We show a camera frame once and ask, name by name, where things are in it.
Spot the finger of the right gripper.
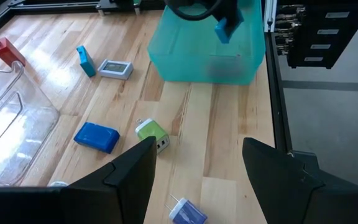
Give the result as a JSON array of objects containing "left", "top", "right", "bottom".
[{"left": 225, "top": 7, "right": 245, "bottom": 29}]

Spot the silver aluminium post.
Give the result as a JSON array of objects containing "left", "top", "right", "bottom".
[{"left": 263, "top": 0, "right": 278, "bottom": 33}]

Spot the small teal box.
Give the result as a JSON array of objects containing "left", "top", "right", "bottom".
[{"left": 214, "top": 17, "right": 245, "bottom": 45}]

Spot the white digital clock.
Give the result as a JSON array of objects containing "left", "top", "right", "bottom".
[{"left": 97, "top": 58, "right": 134, "bottom": 81}]

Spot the red wall charger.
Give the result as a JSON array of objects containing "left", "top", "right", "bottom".
[{"left": 0, "top": 35, "right": 27, "bottom": 68}]

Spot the blue rectangular box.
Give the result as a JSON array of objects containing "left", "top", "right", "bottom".
[{"left": 73, "top": 121, "right": 121, "bottom": 155}]

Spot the teal cup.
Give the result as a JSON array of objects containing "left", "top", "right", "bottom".
[{"left": 147, "top": 0, "right": 266, "bottom": 86}]

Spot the black drawer cabinet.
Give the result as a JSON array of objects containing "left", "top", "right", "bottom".
[{"left": 273, "top": 0, "right": 358, "bottom": 70}]

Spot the purple white USB wall charger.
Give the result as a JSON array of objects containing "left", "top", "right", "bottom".
[{"left": 165, "top": 194, "right": 208, "bottom": 224}]

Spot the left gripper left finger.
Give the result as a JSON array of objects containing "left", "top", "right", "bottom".
[{"left": 60, "top": 136, "right": 158, "bottom": 224}]

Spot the clear plastic bin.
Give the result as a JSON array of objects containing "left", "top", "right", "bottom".
[{"left": 0, "top": 60, "right": 61, "bottom": 187}]

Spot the teal digital clock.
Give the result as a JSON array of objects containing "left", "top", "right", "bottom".
[{"left": 75, "top": 45, "right": 97, "bottom": 78}]

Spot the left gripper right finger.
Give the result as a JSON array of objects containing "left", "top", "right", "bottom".
[{"left": 242, "top": 138, "right": 338, "bottom": 224}]

